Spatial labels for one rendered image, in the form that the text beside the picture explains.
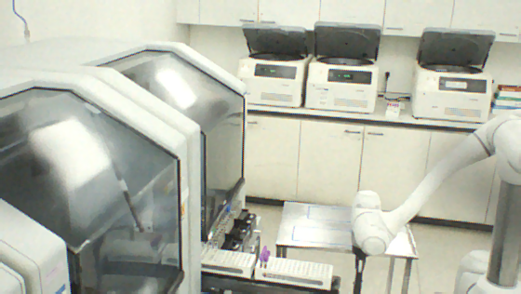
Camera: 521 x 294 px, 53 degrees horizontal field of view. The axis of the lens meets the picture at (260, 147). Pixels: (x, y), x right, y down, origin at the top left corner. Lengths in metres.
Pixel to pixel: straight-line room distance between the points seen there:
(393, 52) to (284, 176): 1.44
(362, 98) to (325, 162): 0.62
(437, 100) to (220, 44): 2.03
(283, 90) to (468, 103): 1.42
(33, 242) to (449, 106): 3.54
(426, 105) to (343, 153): 0.75
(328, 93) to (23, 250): 3.36
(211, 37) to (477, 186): 2.65
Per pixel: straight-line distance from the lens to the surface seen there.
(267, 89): 4.25
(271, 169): 4.44
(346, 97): 4.18
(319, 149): 4.31
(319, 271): 2.09
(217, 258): 2.15
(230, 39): 4.91
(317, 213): 2.64
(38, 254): 1.09
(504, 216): 1.86
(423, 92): 4.18
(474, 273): 2.14
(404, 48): 4.75
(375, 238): 1.74
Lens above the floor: 1.97
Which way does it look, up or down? 19 degrees down
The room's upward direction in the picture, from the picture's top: 2 degrees clockwise
